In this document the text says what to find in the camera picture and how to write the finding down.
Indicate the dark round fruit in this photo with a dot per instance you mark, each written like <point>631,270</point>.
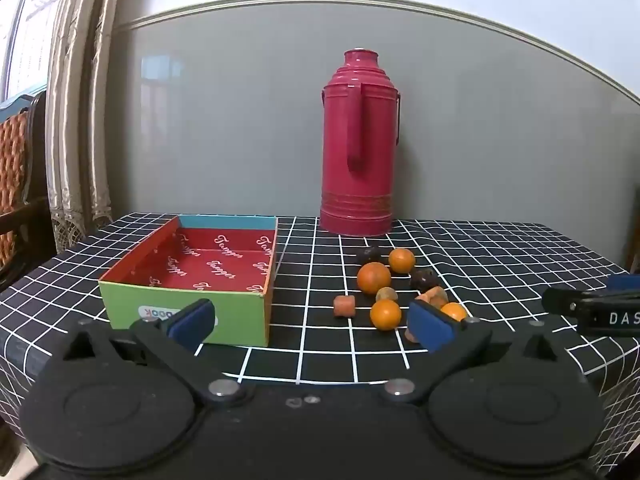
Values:
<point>424,278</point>
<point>369,254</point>

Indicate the orange-red fruit chunk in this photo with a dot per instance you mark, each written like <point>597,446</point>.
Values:
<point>344,306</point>

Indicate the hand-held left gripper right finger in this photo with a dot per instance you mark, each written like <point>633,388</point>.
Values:
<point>430,325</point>

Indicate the dark wooden woven chair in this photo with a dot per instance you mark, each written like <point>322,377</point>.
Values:
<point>20,170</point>

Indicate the red thermos flask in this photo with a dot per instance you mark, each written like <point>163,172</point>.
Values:
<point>357,160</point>

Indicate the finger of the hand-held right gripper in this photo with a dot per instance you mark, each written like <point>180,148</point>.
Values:
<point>560,300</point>
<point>625,283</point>

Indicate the brown round fruit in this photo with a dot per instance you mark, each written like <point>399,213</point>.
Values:
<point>386,293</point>

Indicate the small orange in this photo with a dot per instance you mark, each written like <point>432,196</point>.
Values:
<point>385,314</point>
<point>402,260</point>
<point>452,310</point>

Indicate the large orange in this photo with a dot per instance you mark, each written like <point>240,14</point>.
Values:
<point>373,278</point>

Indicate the black white grid tablecloth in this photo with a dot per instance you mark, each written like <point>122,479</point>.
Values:
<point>500,260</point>

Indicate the colourful cardboard box red inside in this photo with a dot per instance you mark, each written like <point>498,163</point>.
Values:
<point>220,265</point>

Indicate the beige curtain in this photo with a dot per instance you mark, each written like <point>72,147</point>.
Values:
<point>85,110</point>

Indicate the window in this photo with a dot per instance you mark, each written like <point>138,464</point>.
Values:
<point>25,25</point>

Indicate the tan orange fruit chunk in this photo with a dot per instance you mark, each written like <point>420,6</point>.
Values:
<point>434,296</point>

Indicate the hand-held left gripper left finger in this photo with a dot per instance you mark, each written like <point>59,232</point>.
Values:
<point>191,323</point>

